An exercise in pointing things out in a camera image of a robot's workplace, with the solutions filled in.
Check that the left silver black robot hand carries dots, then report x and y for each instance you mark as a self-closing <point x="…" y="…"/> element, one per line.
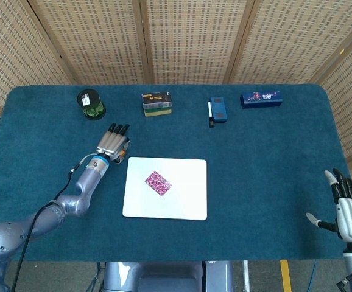
<point x="112" y="143"/>

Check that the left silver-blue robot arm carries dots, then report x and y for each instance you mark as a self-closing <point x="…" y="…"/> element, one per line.
<point x="86" y="188"/>

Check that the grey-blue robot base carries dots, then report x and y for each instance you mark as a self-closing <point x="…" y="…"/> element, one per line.
<point x="167" y="278"/>

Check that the white rectangular board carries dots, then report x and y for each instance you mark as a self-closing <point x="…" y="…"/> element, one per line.
<point x="188" y="200"/>

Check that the blue rectangular box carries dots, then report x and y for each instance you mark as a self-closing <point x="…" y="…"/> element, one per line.
<point x="218" y="109"/>

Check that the black cylinder can green print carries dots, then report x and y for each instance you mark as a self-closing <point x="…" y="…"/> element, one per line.
<point x="91" y="105"/>

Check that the yellow black small box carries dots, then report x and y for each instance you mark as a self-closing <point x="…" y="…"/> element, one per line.
<point x="156" y="98"/>

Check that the yellow floor tape strip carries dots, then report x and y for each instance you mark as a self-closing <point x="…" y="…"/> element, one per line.
<point x="285" y="276"/>

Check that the white marker black cap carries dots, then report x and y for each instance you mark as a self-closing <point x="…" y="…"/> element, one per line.
<point x="210" y="114"/>

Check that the blue felt table cloth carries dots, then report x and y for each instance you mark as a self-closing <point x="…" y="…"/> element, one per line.
<point x="255" y="182"/>

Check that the white table leg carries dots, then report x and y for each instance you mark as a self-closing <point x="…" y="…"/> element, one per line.
<point x="246" y="276"/>

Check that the long blue printed box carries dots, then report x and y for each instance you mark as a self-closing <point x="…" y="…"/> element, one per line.
<point x="261" y="99"/>

